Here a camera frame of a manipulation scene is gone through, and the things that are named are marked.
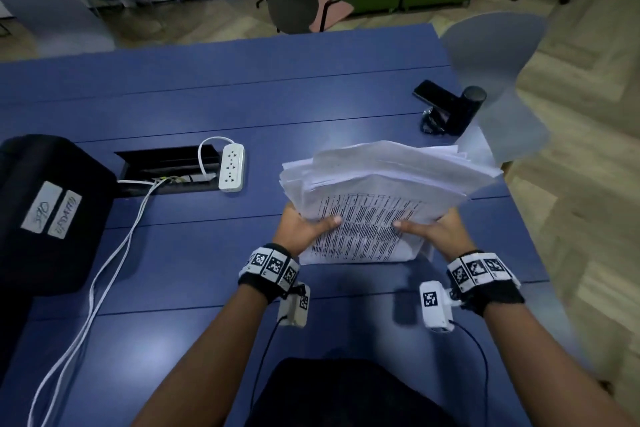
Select person's left hand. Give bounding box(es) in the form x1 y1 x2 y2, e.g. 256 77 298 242
272 202 343 258

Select person's right hand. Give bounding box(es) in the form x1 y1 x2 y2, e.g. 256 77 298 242
392 207 477 262

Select stack of printed paper sheets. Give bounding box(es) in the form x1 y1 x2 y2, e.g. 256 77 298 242
279 140 504 265

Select person's right forearm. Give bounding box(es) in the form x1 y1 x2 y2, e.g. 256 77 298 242
482 302 640 427

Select person's left forearm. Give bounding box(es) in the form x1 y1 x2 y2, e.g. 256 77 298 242
131 284 273 427

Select left wristband with marker tags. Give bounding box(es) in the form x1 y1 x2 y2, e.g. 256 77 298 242
238 243 301 304

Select wristband with marker tags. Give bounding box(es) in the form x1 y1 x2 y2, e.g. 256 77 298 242
238 243 301 304
446 251 525 317

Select right wristband with marker tags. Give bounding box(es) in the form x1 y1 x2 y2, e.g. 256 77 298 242
446 251 525 317

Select white power strip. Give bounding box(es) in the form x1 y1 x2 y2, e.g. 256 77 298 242
218 143 246 192

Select black cylinder device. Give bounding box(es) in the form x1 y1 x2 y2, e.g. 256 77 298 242
421 85 487 137

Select black smartphone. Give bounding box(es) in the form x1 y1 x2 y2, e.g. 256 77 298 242
412 79 463 109

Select person's black trousers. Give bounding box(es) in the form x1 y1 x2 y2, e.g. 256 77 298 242
245 358 463 427

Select white handwritten label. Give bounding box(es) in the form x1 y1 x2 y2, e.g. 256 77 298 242
47 190 83 240
21 181 63 234

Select black paper shredder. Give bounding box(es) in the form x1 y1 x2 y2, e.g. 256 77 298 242
0 134 119 298

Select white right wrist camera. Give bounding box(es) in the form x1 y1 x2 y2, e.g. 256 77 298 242
419 281 462 333

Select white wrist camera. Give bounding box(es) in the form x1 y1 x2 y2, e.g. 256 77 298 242
278 282 311 328
419 281 462 333

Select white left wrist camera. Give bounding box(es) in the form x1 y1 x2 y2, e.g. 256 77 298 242
278 282 311 328

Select black left camera cable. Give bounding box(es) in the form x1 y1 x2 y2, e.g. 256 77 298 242
248 314 287 412

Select black camera cable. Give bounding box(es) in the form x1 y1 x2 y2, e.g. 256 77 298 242
449 320 490 427
248 314 287 412

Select black right camera cable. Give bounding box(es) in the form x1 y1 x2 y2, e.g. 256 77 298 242
449 320 490 427

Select black table cable tray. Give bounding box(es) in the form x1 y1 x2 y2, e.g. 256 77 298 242
115 144 223 198

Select white power cable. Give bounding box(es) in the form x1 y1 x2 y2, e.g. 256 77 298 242
26 136 236 427

